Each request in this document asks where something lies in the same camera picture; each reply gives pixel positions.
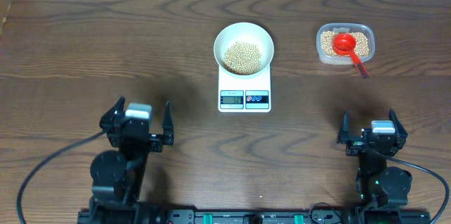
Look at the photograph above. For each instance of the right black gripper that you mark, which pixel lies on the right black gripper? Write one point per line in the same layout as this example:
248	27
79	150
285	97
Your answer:
354	145

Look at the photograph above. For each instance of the red plastic measuring scoop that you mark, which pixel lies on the red plastic measuring scoop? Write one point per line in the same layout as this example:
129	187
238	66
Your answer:
344	45

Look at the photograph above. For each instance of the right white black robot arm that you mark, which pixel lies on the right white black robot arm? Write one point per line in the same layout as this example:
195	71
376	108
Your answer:
383	189

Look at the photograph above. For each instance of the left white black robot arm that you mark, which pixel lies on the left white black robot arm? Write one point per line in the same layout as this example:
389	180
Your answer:
117	174

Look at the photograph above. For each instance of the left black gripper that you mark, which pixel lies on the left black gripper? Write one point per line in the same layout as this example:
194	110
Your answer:
153	141

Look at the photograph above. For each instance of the white round bowl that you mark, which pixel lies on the white round bowl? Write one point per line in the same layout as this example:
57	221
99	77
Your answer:
246	33

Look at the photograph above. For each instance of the soybeans in bowl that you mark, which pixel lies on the soybeans in bowl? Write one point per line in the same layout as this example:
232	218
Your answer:
242	59

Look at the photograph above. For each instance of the white digital kitchen scale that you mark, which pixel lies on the white digital kitchen scale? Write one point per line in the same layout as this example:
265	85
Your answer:
244	93

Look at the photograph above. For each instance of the soybeans in container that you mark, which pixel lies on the soybeans in container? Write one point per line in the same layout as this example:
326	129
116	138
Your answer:
362	48

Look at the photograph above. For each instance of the clear plastic container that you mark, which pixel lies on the clear plastic container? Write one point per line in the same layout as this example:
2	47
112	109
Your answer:
344	28

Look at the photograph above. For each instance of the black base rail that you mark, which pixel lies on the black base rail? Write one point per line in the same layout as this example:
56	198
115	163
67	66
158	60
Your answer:
248	217

